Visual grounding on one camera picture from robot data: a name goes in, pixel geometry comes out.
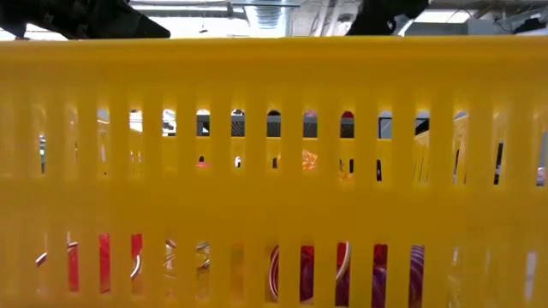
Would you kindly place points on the yellow coil wristband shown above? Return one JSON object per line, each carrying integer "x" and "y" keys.
{"x": 309, "y": 160}

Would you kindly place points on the yellow plastic basket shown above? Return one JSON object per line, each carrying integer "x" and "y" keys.
{"x": 274, "y": 205}

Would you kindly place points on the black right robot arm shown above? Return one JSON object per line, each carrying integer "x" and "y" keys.
{"x": 385, "y": 15}

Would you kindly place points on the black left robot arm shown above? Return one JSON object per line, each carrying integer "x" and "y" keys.
{"x": 85, "y": 19}

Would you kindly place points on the red plastic basket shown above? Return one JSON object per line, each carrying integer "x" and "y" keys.
{"x": 456, "y": 171}

